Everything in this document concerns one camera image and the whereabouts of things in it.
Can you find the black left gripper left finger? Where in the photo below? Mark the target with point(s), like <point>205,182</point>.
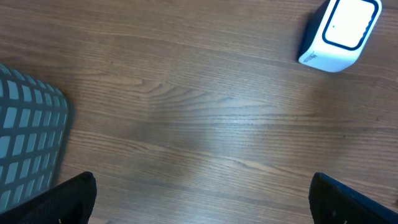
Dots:
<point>71,202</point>

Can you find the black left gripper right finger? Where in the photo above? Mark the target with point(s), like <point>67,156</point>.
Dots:
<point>333,202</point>

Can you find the white barcode scanner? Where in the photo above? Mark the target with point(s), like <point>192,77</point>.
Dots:
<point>337,32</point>

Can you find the grey plastic mesh basket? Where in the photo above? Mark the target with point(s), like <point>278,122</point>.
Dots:
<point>34,117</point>

